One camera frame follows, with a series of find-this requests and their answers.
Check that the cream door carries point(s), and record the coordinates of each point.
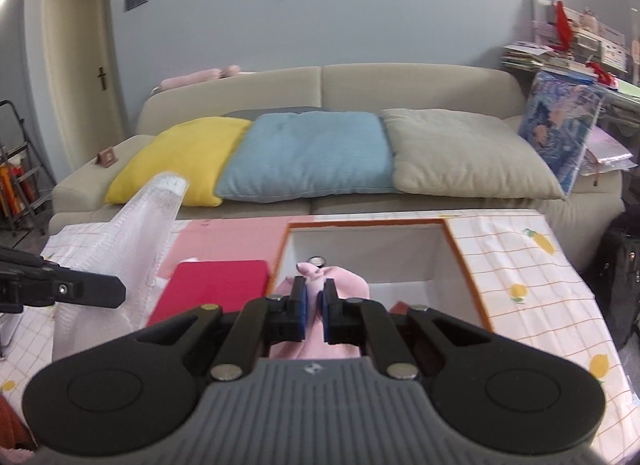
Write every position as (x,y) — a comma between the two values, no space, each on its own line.
(75,60)

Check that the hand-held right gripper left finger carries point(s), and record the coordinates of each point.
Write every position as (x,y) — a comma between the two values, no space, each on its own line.
(300,310)

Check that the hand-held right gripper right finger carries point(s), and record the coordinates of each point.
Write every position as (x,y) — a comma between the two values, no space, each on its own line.
(328,312)

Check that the pink plastic folder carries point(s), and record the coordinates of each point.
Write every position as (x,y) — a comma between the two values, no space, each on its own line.
(610,150)

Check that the pink fluffy cloth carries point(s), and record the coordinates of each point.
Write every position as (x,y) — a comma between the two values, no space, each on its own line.
(12,457)

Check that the beige sofa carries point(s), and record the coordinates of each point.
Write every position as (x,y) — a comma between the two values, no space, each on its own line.
(410,85)

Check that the grey wall switch panel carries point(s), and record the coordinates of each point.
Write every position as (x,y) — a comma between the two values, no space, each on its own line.
(136,0)

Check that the red cushion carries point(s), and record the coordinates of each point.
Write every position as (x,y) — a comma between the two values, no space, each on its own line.
(10,420)

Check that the yellow pillow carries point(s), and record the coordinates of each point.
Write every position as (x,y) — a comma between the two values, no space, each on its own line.
(195,155)

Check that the pink plush toy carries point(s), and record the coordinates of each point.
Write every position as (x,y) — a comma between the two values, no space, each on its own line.
(195,77)

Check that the blue printed pillow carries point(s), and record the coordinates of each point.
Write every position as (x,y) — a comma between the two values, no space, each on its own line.
(560,125)

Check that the checked lemon tablecloth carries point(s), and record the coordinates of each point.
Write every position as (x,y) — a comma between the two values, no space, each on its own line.
(525,305)

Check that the cluttered white desk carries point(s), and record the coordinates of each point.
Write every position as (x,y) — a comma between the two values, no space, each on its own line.
(600,50)

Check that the small brown box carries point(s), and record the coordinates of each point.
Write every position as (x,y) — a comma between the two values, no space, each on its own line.
(107,157)

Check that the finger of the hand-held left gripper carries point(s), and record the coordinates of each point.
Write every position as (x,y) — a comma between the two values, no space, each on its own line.
(85,291)
(20,257)

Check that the beige pillow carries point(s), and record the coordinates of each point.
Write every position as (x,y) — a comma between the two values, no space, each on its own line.
(465,150)

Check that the light blue pillow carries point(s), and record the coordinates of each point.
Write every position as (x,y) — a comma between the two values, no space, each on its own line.
(310,155)

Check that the red hanging ornament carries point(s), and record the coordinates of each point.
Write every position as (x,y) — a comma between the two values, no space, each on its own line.
(562,25)

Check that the white mesh cloth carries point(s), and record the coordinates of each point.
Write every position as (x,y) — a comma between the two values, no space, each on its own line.
(140,225)

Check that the black backpack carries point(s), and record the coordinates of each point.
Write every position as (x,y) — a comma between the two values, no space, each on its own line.
(620,280)

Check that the orange cardboard box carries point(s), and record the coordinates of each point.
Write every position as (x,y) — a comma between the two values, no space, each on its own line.
(390,255)

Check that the pink table mat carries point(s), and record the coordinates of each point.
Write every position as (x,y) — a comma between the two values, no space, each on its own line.
(230,240)

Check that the red lidded plastic container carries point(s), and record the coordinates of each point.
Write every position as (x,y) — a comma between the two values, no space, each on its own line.
(215,285)

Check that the pink soft cloth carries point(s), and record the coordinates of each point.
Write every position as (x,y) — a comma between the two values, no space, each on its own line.
(347,285)

